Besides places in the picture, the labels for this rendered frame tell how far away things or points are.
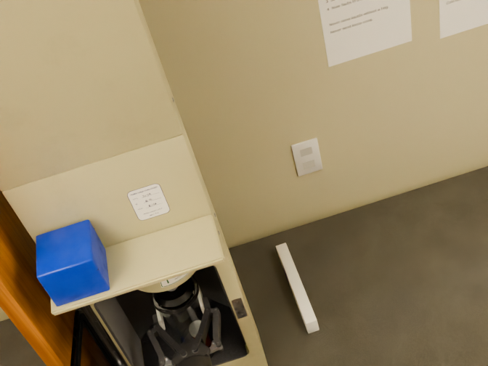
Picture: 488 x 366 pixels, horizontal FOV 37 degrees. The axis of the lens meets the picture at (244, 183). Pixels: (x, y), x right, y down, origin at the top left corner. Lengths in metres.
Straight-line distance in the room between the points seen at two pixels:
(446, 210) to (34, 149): 1.20
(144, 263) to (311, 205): 0.83
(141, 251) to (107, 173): 0.17
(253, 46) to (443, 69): 0.51
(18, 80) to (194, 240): 0.43
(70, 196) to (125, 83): 0.25
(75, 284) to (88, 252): 0.06
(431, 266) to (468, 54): 0.54
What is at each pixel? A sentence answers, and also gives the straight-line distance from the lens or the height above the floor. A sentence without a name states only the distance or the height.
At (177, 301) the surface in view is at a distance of 1.58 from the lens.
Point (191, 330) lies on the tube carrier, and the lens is 1.66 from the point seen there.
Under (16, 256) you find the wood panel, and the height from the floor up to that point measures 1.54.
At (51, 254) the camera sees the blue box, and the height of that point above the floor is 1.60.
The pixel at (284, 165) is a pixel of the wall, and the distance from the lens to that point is 1.92.
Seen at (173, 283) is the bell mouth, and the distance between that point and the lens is 1.51.
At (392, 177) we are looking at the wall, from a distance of 2.08.
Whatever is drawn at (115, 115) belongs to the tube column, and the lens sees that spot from 1.18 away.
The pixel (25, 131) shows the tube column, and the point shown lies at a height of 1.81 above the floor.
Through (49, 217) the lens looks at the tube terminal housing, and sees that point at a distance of 1.32.
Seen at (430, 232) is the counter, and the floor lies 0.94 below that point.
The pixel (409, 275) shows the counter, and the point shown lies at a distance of 1.91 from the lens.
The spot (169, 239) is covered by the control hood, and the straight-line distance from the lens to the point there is 1.34.
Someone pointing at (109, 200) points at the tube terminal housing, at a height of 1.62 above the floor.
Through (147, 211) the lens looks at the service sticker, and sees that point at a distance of 1.33.
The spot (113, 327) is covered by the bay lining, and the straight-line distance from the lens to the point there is 1.61.
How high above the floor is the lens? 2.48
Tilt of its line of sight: 44 degrees down
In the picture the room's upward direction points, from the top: 17 degrees counter-clockwise
